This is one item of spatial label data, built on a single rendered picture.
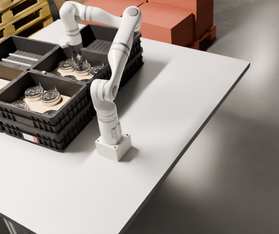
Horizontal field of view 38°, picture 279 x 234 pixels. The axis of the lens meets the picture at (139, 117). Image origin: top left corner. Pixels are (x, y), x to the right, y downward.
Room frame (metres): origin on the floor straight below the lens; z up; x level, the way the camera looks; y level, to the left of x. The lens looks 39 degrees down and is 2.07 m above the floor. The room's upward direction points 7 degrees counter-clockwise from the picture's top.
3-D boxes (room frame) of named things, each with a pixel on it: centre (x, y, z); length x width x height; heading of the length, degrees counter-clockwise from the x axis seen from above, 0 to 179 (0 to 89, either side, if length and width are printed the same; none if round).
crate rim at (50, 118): (1.73, 0.49, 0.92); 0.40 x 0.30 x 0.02; 58
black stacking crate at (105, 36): (2.23, 0.17, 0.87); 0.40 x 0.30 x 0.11; 58
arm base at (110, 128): (1.48, 0.15, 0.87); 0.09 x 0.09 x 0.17; 58
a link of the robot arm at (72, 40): (1.88, 0.30, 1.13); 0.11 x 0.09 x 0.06; 103
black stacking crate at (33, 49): (2.19, 0.67, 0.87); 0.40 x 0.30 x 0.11; 58
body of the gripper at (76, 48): (1.89, 0.28, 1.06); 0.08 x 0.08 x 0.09
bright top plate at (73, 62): (2.10, 0.39, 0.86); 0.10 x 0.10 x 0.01
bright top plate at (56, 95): (1.78, 0.46, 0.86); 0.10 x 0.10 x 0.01
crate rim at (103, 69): (1.98, 0.33, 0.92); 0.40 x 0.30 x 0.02; 58
